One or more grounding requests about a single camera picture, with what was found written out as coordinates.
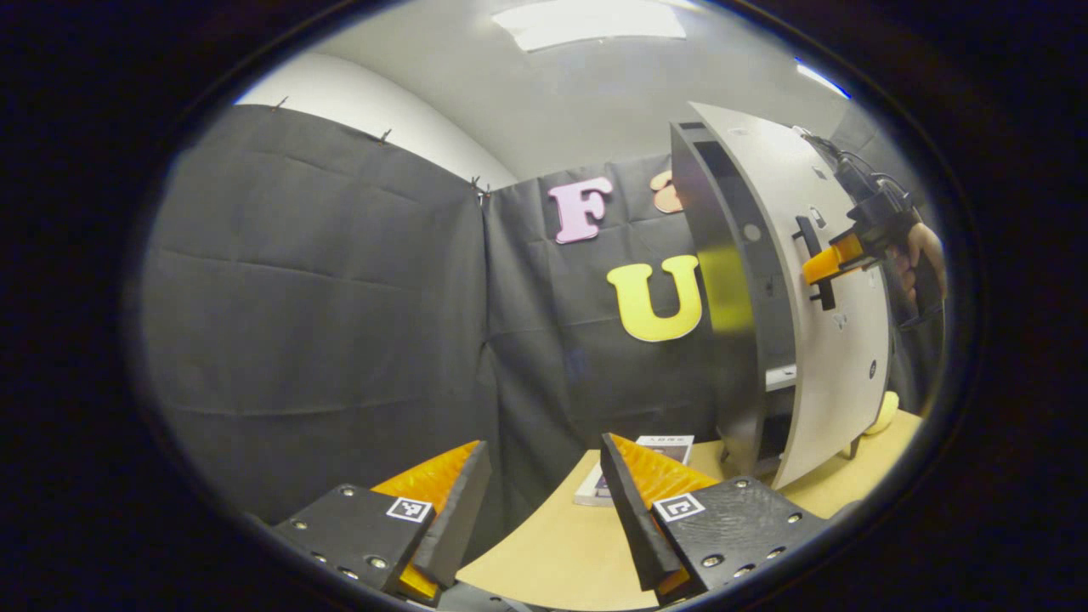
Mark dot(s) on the beige cabinet door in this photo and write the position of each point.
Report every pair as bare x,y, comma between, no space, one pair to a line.
837,374

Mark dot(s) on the white book with portrait cover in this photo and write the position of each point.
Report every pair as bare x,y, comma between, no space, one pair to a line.
671,446

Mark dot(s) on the grey cabinet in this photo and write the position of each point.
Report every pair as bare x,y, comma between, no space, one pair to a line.
731,382

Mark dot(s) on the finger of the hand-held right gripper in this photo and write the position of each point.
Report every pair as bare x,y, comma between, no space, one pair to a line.
829,259

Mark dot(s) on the white cabinet shelf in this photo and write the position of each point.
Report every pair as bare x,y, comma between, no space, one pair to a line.
780,378

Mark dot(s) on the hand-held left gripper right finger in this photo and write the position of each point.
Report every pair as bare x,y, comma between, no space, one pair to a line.
633,527

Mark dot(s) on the black backdrop cloth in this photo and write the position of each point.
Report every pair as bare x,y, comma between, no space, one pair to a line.
323,323

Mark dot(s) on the yellow fluffy sponge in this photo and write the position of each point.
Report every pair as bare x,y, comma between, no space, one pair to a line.
884,414

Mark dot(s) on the small ceiling light panel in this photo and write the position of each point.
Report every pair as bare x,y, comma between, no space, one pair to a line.
823,78

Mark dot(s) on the large ceiling light panel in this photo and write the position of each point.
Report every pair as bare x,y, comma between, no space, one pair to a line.
591,21

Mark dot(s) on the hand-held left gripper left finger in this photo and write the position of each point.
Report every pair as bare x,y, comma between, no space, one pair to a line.
459,518

